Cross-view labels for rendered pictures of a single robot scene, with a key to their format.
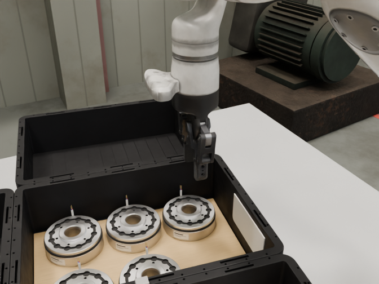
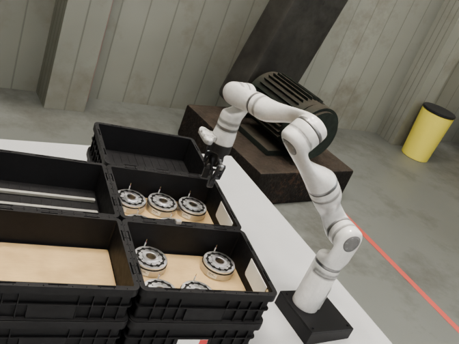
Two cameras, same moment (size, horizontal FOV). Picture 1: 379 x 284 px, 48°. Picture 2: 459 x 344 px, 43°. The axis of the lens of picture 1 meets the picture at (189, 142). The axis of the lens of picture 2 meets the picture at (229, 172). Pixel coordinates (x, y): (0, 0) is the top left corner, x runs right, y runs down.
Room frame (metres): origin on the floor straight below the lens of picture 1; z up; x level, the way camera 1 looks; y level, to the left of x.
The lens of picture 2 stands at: (-1.05, 0.28, 1.86)
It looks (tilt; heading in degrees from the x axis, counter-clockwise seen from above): 26 degrees down; 348
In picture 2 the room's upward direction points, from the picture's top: 22 degrees clockwise
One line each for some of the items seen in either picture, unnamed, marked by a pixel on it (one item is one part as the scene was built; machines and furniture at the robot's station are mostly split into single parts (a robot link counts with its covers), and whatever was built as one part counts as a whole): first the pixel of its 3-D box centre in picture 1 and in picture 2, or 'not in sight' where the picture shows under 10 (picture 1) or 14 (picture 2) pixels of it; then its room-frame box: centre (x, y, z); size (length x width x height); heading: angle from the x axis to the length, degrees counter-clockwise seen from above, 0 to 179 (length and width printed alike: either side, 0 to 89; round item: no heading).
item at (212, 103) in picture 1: (195, 109); (217, 152); (0.63, -0.01, 1.09); 0.08 x 0.08 x 0.09
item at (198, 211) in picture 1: (189, 209); (192, 204); (0.66, 0.00, 0.86); 0.05 x 0.05 x 0.01
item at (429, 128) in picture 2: not in sight; (426, 133); (4.44, -2.68, 0.28); 0.37 x 0.35 x 0.56; 117
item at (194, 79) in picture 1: (183, 69); (219, 132); (0.62, 0.01, 1.16); 0.11 x 0.09 x 0.06; 107
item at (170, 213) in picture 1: (189, 211); (192, 205); (0.66, 0.00, 0.86); 0.10 x 0.10 x 0.01
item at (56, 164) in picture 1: (113, 156); (149, 164); (0.85, 0.18, 0.87); 0.40 x 0.30 x 0.11; 108
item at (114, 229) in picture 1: (133, 222); (162, 201); (0.62, 0.11, 0.86); 0.10 x 0.10 x 0.01
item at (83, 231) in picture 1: (73, 232); (131, 196); (0.59, 0.21, 0.86); 0.05 x 0.05 x 0.01
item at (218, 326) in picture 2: not in sight; (180, 300); (0.27, 0.00, 0.76); 0.40 x 0.30 x 0.12; 108
